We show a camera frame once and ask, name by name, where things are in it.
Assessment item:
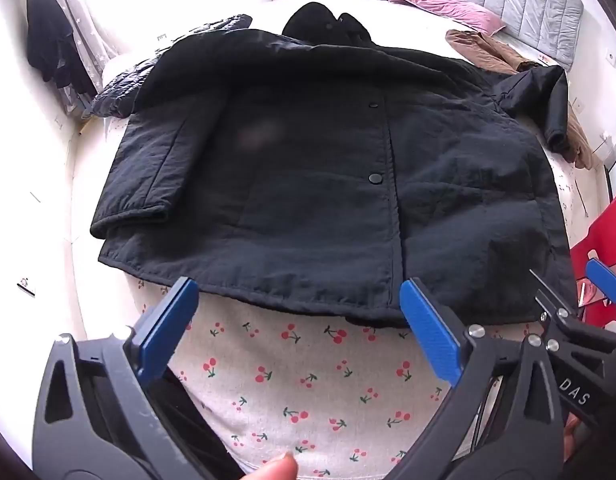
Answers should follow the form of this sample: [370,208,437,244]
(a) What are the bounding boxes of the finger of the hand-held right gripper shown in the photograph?
[585,257,616,337]
[530,268,572,322]

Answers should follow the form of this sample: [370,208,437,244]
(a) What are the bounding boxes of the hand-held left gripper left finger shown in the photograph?
[32,276,249,480]

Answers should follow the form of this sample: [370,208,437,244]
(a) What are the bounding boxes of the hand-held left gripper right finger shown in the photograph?
[383,277,564,480]

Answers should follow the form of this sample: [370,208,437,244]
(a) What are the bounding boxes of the black padded jacket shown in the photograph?
[90,2,578,329]

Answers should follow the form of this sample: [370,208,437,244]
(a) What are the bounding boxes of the hanging dark clothes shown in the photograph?
[25,0,99,97]

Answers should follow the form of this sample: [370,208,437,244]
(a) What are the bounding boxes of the person's right hand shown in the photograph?
[562,416,596,464]

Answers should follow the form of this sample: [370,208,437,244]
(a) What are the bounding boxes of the person's left hand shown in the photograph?
[249,451,299,480]

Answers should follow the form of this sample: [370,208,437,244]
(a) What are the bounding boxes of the red bag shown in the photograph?
[570,190,616,332]

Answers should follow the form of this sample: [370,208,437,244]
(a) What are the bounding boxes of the cherry print sheet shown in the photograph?
[123,150,579,480]

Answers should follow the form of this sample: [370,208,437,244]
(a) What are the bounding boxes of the black quilted jacket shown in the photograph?
[90,14,253,120]

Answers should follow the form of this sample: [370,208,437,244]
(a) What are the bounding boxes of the brown coat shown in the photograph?
[445,29,596,171]

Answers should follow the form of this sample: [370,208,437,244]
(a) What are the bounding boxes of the white bed sheet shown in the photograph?
[100,0,558,126]

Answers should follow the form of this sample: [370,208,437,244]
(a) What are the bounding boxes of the large pink pillow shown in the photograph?
[388,0,506,36]

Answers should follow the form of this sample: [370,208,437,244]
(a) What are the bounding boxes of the thin dark cable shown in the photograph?
[574,179,590,217]

